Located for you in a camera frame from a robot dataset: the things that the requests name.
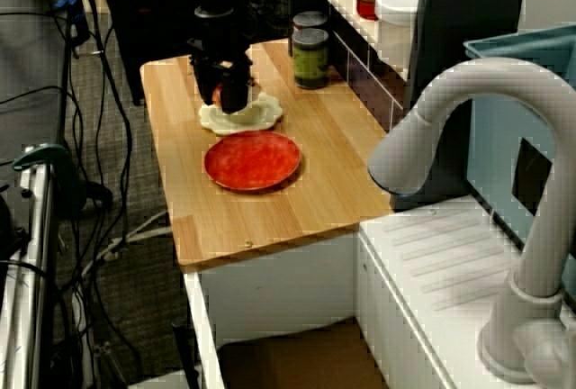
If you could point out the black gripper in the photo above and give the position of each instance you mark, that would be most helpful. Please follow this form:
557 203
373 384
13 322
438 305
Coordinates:
220 42

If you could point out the toy salmon nigiri sushi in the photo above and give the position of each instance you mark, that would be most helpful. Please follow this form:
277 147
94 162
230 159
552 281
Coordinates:
217 95

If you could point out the cream scalloped plate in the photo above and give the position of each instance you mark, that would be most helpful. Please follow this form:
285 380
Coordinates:
265 112

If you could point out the red round plate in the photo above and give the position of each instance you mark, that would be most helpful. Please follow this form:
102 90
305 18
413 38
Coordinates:
252 161

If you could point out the green label tin can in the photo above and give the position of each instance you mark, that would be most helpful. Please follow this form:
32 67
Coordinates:
310 60

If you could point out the black stand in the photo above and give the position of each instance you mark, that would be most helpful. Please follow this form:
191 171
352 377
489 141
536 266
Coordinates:
148 24

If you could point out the dark tiled backsplash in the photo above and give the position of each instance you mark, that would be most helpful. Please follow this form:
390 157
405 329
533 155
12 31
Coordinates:
373 92

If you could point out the white lidded tub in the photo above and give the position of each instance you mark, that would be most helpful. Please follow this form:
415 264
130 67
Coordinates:
396 24

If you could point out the green clamp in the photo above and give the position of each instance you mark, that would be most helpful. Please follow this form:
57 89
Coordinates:
40 152

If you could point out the white toy kitchen cabinet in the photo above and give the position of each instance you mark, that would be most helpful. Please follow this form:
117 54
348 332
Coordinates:
279 285

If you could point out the dark grey upright panel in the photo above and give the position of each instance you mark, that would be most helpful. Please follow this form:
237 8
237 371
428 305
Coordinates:
468 2

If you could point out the teal plastic bin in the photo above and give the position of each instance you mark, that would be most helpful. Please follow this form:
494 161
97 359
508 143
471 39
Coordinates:
495 137

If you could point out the grey toy faucet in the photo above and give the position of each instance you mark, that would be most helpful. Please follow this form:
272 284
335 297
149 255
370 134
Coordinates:
540 249

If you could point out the aluminium frame rail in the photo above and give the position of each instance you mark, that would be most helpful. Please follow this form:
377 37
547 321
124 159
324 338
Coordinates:
38 272

